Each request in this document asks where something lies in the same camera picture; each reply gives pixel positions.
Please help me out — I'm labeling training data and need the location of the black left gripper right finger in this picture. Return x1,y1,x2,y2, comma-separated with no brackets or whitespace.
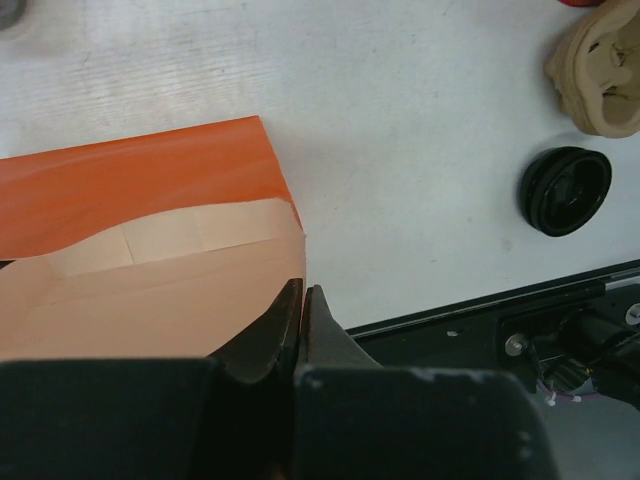
295,285,382,373

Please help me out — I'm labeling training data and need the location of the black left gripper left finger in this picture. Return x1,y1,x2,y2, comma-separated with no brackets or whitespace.
209,278,304,385

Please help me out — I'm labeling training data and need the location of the orange paper bag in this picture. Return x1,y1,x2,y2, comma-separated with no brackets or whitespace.
1,116,306,360

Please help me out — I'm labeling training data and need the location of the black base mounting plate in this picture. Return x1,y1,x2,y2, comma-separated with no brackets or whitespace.
348,261,639,403

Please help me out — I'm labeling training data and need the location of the black cup lid on table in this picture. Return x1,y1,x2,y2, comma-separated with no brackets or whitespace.
518,146,613,237

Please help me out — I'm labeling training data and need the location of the brown cardboard cup carrier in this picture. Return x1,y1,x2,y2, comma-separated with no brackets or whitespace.
544,1,639,139

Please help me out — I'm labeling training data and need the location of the red straw holder cup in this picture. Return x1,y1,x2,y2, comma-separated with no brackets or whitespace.
559,0,603,8

